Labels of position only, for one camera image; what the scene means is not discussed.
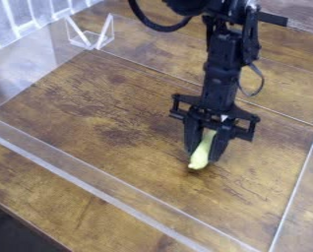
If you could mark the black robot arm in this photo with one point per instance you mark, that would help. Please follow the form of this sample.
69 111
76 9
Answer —
232 32

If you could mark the clear acrylic enclosure wall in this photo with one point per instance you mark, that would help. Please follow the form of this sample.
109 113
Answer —
94 169

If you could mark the black bar on table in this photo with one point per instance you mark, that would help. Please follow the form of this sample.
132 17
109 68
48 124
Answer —
274 19

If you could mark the clear acrylic corner bracket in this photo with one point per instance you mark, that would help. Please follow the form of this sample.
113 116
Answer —
88 39

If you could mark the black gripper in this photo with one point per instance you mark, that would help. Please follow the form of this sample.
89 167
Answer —
215 111

